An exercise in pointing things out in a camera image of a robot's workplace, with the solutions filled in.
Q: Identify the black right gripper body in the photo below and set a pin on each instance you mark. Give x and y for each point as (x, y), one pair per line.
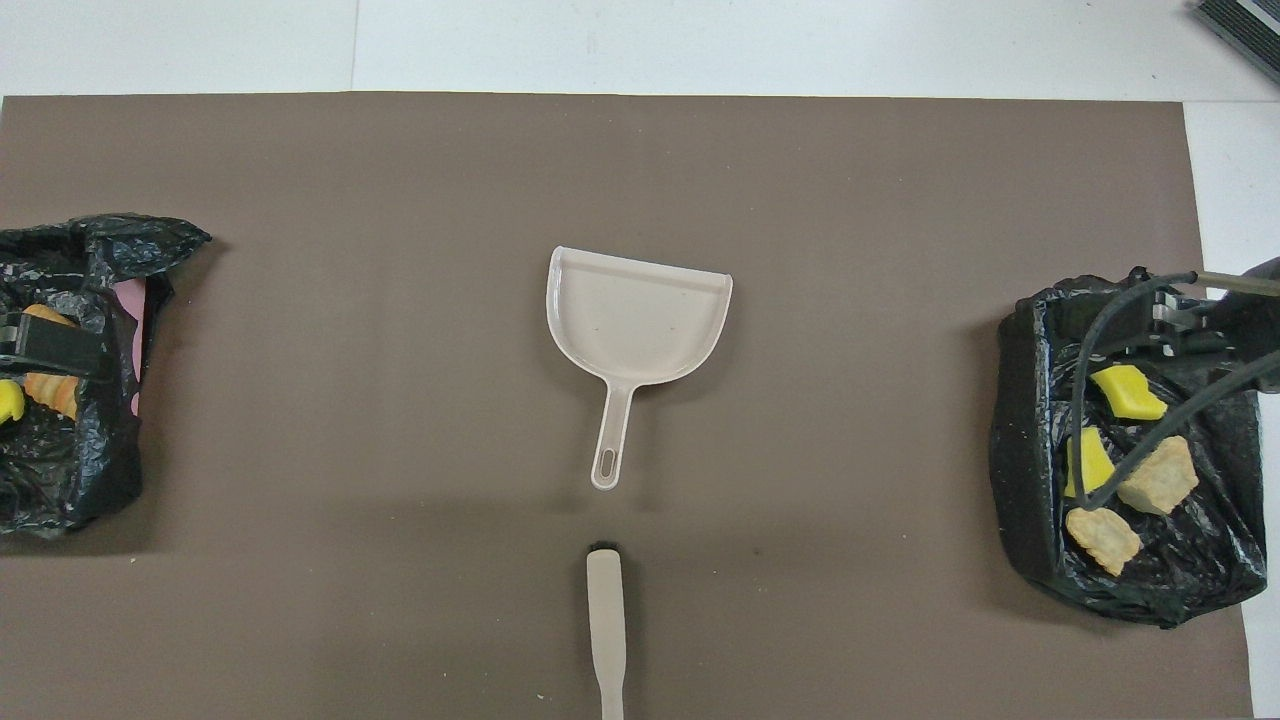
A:
(1245, 320)

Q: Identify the beige hand brush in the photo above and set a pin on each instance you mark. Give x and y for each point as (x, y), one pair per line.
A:
(606, 630)

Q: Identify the notched yellow sponge piece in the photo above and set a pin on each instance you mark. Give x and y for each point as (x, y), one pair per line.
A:
(8, 400)

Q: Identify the pale bread chunk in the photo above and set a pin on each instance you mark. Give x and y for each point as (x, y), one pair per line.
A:
(1160, 480)

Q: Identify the black bag lined bin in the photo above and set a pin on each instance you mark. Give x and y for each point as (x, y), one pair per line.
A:
(1030, 430)

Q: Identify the brown fried roll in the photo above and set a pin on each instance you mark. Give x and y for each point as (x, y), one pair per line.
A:
(55, 392)

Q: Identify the crumpled black trash bag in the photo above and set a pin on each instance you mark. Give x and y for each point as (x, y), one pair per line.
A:
(90, 450)

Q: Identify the brown table mat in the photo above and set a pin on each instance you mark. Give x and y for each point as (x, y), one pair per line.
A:
(400, 150)

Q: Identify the beige plastic dustpan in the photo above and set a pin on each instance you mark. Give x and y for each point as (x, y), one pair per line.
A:
(635, 320)

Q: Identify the striped croissant piece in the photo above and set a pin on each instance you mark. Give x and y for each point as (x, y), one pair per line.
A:
(1102, 540)

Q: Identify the dark grey slatted panel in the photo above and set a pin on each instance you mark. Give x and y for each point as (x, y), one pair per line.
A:
(1245, 25)

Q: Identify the small yellow sponge piece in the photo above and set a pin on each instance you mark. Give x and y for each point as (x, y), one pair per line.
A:
(1095, 465)

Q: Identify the pink plastic bin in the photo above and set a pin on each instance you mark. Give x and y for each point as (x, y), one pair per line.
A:
(132, 340)

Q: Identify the wide yellow sponge piece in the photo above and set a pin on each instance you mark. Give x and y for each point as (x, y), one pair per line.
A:
(1127, 392)

